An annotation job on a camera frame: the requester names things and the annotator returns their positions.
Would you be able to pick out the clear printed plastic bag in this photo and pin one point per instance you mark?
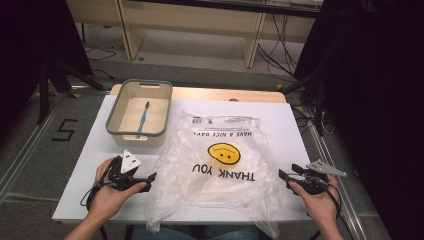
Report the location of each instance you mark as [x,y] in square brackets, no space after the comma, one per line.
[213,196]

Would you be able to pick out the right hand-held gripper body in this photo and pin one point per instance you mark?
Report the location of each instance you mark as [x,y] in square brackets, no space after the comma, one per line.
[325,168]

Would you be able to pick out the person's left hand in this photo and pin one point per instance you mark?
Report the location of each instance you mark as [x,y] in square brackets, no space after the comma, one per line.
[106,200]

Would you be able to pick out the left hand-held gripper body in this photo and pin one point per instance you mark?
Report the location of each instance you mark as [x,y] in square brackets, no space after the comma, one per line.
[128,161]

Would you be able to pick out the blue toothbrush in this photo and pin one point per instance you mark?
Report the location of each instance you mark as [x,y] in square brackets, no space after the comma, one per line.
[143,120]

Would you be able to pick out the light wooden table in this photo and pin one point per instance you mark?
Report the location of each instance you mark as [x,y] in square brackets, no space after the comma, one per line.
[216,94]

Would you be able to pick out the person's right hand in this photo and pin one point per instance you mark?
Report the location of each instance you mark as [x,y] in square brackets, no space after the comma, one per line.
[321,206]

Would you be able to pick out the black tripod stand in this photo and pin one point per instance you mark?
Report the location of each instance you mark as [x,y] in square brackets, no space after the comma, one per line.
[43,96]
[320,100]

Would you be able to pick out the beige basin with grey rim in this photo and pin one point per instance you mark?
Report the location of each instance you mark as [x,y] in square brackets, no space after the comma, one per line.
[156,100]

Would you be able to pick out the white board table cover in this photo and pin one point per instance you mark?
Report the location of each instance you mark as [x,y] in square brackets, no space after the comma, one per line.
[290,133]

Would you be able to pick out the black curtain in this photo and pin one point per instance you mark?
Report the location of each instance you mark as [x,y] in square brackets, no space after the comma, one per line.
[376,100]
[33,40]

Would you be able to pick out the light wooden desk frame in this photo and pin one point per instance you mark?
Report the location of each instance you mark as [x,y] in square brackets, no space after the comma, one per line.
[186,16]

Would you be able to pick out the metal floor rail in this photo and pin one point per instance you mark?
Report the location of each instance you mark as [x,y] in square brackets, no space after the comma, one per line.
[30,143]
[350,213]

